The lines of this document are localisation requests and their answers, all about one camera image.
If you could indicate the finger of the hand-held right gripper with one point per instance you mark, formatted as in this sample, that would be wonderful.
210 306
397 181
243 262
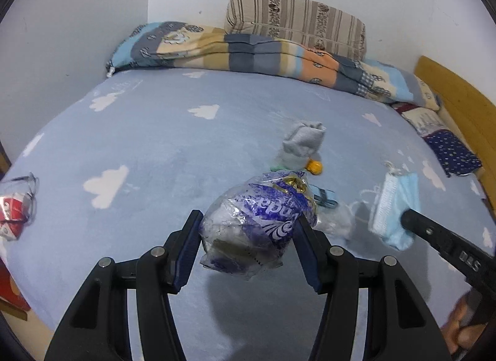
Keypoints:
424 229

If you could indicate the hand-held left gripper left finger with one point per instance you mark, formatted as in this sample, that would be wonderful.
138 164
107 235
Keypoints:
186 252

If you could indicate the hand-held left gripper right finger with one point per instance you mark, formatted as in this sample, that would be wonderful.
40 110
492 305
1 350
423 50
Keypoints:
310 256

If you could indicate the blue face mask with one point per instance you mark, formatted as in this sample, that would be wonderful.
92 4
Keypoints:
395 206

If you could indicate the clear purple printed plastic bag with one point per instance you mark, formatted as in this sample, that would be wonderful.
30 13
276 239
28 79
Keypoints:
255 221

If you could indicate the yellow toy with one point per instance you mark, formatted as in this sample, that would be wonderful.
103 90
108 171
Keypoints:
314 168

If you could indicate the grey sock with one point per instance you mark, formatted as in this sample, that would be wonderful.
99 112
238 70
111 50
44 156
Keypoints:
300 140

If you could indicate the person's right hand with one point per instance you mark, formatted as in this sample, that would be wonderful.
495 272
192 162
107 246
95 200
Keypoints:
461 328

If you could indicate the clear plastic wrapper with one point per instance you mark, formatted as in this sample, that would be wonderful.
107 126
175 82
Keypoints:
339 223

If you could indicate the small blue grey wrapper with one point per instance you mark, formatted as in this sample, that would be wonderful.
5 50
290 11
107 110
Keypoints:
323 198

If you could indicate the navy star pillow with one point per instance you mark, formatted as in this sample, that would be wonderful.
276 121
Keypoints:
453 151

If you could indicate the blue cloud bed sheet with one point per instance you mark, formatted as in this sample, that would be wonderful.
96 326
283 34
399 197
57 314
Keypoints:
155 151

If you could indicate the white red patterned pillow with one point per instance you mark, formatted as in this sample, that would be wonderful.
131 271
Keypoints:
422 118

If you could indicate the wooden headboard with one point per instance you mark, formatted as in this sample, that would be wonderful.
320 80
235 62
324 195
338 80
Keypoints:
465 101

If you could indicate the red white cigarette pack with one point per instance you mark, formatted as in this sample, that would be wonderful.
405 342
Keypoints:
6 229
13 206

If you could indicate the red cardboard box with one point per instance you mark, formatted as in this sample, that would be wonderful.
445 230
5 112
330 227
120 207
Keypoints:
9 287

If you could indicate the wooden furniture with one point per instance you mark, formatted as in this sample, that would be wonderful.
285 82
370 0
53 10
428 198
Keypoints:
3 161

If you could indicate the patchwork cartoon quilt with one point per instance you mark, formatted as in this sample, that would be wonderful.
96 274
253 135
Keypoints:
248 51

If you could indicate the striped beige pillow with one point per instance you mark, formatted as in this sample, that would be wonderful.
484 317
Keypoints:
294 20

